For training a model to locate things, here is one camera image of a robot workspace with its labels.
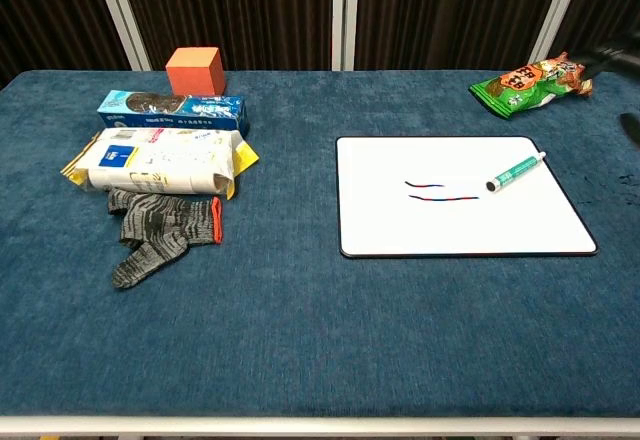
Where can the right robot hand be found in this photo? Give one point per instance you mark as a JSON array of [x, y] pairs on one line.
[[620, 57]]

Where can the green white marker pen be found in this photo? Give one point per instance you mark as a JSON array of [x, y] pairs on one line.
[[515, 171]]

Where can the white drawing board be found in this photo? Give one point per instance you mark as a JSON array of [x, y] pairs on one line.
[[450, 225]]

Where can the dark pleated curtain panel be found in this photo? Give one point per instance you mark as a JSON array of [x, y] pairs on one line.
[[610, 5], [450, 10], [45, 15], [230, 10]]

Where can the green orange snack bag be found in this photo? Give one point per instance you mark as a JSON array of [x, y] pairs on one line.
[[530, 87]]

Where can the orange yellow cube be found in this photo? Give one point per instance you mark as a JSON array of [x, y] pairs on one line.
[[195, 72]]

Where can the blue table cloth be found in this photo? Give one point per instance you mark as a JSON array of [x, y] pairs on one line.
[[280, 320]]

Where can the blue cookie box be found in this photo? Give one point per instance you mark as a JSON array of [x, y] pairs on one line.
[[175, 112]]

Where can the white yellow snack package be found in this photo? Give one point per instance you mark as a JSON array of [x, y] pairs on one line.
[[160, 160]]

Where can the grey knit glove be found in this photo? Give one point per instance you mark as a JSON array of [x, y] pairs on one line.
[[160, 222]]

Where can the white partition frame post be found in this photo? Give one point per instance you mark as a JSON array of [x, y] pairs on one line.
[[120, 10], [557, 10], [345, 10]]

